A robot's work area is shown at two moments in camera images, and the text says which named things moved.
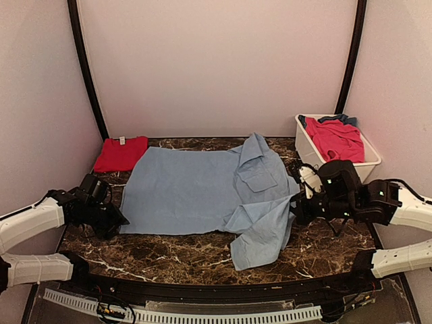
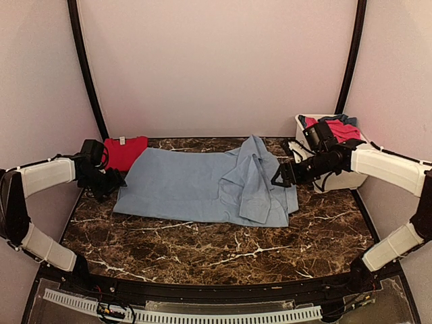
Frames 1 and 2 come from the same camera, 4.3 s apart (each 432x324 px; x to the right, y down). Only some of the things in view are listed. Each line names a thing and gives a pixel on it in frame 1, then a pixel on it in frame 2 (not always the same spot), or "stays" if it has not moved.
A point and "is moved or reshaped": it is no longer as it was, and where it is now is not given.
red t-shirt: (121, 154) stays
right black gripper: (300, 208) to (296, 178)
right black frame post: (354, 56) stays
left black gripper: (117, 220) to (116, 180)
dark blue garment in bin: (342, 117) stays
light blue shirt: (243, 192) is moved or reshaped
